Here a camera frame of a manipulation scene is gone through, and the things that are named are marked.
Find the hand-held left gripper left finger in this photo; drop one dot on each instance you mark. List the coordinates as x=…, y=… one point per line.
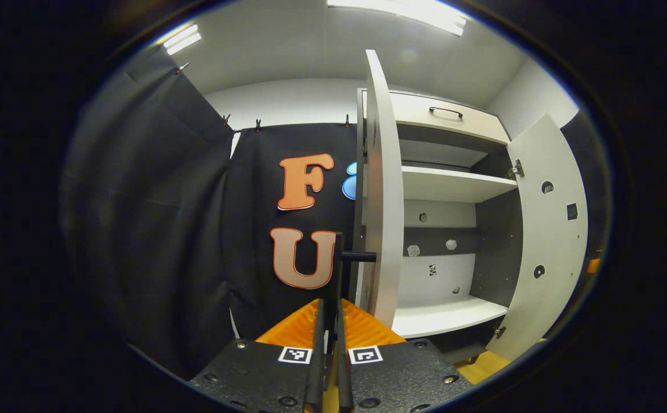
x=314, y=378

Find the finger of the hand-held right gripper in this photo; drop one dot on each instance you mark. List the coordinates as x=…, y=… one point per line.
x=594, y=265

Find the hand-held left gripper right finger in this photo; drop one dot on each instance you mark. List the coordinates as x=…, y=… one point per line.
x=345, y=384

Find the cream cabinet door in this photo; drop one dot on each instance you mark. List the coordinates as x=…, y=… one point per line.
x=388, y=201
x=546, y=241

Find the cream double-door shoe cabinet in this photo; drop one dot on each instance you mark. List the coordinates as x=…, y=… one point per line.
x=497, y=252

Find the metal door hinge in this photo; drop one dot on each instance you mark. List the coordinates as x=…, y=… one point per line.
x=500, y=331
x=516, y=169

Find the white cabinet bottom shelf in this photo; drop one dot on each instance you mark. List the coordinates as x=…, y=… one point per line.
x=448, y=316

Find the white cabinet shelf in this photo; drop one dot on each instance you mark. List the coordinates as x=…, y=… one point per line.
x=448, y=316
x=454, y=184

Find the cream cabinet drawer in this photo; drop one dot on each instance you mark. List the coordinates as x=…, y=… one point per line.
x=425, y=123

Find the small ceiling light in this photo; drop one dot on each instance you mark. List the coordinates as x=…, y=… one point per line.
x=182, y=39

